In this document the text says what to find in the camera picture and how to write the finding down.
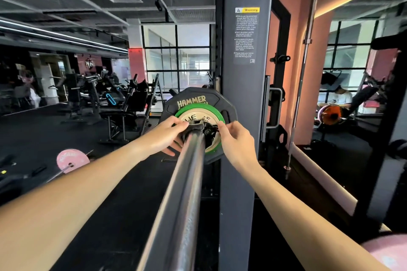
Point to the person's right hand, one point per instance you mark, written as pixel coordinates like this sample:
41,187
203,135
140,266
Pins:
240,147

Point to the person's left hand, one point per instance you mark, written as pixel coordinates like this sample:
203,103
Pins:
162,137

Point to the cream Rogue change plate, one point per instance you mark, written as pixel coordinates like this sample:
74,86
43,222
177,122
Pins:
212,144

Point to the black weight plate gold print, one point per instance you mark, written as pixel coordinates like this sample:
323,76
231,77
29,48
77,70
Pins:
229,108

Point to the green Rogue change plate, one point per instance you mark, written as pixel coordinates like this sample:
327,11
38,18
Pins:
198,106

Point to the thick chrome barbell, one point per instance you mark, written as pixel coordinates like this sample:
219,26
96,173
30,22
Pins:
181,204

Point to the person's right forearm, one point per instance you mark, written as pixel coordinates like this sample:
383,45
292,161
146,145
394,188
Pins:
302,216

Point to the person's left forearm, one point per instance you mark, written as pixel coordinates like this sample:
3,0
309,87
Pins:
73,207

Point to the thin chrome barbell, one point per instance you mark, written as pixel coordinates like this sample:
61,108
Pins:
55,175
307,42

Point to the pink Rogue bumper plate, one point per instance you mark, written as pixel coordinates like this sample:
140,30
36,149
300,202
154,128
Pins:
388,255

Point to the row of black gym machines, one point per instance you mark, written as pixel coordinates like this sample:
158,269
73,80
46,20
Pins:
127,112

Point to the black framed window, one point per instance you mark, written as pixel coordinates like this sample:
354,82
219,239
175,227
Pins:
190,35

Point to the warning label sticker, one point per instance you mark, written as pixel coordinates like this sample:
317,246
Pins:
246,35

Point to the black power rack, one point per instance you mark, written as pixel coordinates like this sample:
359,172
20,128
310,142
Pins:
284,32

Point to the black track spotlight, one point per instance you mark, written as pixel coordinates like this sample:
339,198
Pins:
158,5

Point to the ceiling light strip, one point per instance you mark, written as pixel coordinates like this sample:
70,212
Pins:
63,37

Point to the black storage peg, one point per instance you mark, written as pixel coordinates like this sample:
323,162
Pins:
391,43
399,150

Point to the wall mirror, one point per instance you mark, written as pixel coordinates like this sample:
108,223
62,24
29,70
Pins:
349,58

